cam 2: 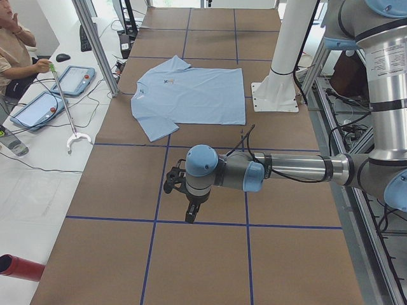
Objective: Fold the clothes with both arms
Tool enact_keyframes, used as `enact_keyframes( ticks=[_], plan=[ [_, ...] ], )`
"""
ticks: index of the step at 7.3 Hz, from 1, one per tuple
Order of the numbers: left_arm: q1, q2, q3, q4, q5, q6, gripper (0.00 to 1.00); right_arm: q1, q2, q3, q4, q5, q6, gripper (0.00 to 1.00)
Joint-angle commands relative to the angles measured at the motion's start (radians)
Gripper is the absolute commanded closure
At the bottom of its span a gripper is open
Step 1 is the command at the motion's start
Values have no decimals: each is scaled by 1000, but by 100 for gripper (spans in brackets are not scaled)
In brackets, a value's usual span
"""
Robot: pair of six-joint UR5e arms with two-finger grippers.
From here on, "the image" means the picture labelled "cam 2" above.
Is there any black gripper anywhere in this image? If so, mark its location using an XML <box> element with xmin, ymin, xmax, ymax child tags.
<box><xmin>185</xmin><ymin>193</ymin><xmax>209</xmax><ymax>224</ymax></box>

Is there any light blue t-shirt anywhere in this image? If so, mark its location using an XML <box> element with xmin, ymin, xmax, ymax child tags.
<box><xmin>130</xmin><ymin>55</ymin><xmax>245</xmax><ymax>142</ymax></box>

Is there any metal reacher grabber tool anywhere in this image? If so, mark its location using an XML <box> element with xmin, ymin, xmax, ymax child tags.
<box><xmin>50</xmin><ymin>64</ymin><xmax>92</xmax><ymax>154</ymax></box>

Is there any far blue teach pendant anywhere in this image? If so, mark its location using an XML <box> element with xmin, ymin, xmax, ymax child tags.
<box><xmin>59</xmin><ymin>65</ymin><xmax>95</xmax><ymax>97</ymax></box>

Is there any blue teach pendant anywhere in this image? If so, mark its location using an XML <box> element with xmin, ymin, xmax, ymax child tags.
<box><xmin>10</xmin><ymin>91</ymin><xmax>64</xmax><ymax>131</ymax></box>
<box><xmin>59</xmin><ymin>65</ymin><xmax>95</xmax><ymax>97</ymax></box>

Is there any near blue teach pendant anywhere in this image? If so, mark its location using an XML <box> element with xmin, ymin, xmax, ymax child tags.
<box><xmin>10</xmin><ymin>91</ymin><xmax>64</xmax><ymax>131</ymax></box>

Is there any black power adapter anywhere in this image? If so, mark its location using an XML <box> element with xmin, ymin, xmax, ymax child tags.
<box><xmin>119</xmin><ymin>34</ymin><xmax>132</xmax><ymax>59</ymax></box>

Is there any red cylinder bottle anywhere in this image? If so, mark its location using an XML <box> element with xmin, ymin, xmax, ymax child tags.
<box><xmin>1</xmin><ymin>254</ymin><xmax>45</xmax><ymax>282</ymax></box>

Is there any clear water bottle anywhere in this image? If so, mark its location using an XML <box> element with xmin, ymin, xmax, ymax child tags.
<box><xmin>1</xmin><ymin>125</ymin><xmax>29</xmax><ymax>156</ymax></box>

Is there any black keyboard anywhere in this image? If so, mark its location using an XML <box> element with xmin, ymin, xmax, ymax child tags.
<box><xmin>79</xmin><ymin>25</ymin><xmax>92</xmax><ymax>52</ymax></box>

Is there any black computer mouse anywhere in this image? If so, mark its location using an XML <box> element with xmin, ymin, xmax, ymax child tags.
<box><xmin>55</xmin><ymin>53</ymin><xmax>71</xmax><ymax>62</ymax></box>

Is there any seated person beige shirt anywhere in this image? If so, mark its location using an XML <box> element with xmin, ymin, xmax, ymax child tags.
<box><xmin>1</xmin><ymin>1</ymin><xmax>51</xmax><ymax>99</ymax></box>

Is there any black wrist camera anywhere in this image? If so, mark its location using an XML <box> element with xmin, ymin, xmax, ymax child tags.
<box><xmin>163</xmin><ymin>159</ymin><xmax>186</xmax><ymax>194</ymax></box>

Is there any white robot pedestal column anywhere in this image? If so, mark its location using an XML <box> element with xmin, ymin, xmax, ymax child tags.
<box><xmin>251</xmin><ymin>0</ymin><xmax>319</xmax><ymax>112</ymax></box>

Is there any black cable on desk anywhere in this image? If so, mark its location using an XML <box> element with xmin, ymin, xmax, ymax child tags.
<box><xmin>0</xmin><ymin>149</ymin><xmax>84</xmax><ymax>174</ymax></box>

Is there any aluminium frame post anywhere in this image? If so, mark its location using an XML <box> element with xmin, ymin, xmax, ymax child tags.
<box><xmin>72</xmin><ymin>0</ymin><xmax>119</xmax><ymax>97</ymax></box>

